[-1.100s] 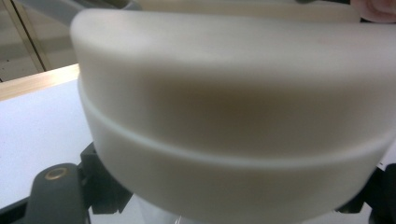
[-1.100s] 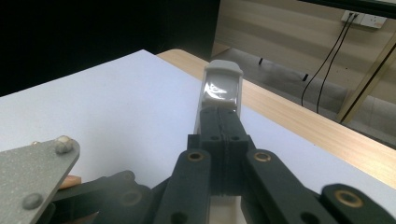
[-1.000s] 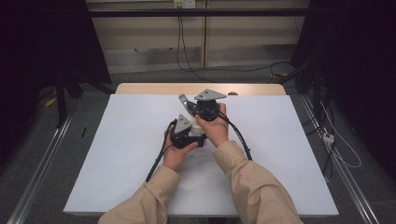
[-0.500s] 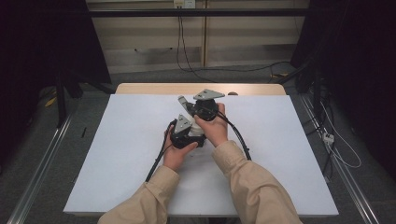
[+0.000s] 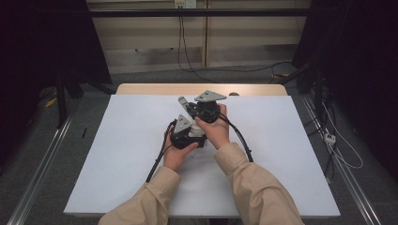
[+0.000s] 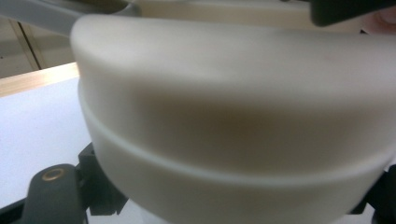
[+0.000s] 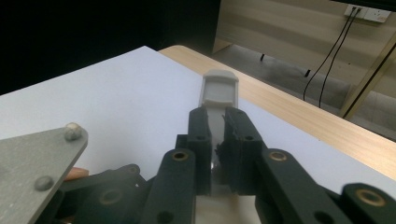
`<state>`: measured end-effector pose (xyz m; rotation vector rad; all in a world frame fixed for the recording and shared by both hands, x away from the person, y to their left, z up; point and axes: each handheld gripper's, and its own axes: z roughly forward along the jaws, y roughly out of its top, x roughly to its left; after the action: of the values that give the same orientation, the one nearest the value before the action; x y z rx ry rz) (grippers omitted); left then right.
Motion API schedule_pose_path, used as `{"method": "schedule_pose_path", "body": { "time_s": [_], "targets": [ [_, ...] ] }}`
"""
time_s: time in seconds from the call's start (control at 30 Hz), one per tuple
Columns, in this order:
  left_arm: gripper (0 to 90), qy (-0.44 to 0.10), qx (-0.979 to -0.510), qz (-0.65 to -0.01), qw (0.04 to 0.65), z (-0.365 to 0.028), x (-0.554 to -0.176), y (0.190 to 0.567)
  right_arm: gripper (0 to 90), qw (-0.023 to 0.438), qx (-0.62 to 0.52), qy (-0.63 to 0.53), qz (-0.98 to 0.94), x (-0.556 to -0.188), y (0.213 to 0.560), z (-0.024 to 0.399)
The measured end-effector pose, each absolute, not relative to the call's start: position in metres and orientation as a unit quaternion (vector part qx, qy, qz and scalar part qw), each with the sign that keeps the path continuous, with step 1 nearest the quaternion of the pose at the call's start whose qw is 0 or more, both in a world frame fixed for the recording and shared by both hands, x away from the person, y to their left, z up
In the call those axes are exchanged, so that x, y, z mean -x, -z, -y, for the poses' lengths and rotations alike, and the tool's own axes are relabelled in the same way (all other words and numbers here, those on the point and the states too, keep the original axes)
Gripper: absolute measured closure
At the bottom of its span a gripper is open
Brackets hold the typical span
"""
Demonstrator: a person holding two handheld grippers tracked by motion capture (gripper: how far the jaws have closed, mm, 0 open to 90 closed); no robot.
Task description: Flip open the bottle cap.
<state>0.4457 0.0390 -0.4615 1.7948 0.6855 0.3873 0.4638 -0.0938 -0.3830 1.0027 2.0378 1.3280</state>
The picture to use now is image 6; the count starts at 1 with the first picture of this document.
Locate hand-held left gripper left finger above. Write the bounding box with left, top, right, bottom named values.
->
left=77, top=142, right=129, bottom=217

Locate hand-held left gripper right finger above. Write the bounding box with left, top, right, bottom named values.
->
left=351, top=164, right=396, bottom=224

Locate white board sheet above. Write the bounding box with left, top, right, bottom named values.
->
left=0, top=77, right=176, bottom=224

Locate metal crossbar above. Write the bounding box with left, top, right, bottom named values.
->
left=0, top=0, right=143, bottom=36

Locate white jar clear base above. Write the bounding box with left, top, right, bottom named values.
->
left=78, top=80, right=396, bottom=224

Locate white round cup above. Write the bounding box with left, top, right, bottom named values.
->
left=69, top=13, right=396, bottom=188

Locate light wooden table edge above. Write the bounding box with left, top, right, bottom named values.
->
left=0, top=62, right=80, bottom=98

